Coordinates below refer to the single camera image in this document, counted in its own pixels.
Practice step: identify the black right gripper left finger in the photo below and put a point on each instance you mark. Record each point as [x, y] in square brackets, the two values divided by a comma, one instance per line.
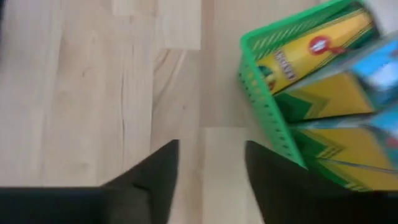
[149, 186]

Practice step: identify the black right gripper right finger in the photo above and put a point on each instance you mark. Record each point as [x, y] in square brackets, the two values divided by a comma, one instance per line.
[295, 199]

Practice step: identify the green plastic slotted basket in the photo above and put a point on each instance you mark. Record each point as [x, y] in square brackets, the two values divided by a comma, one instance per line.
[264, 105]

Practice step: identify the small four-crayon box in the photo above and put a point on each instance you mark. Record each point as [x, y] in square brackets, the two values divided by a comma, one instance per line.
[311, 56]

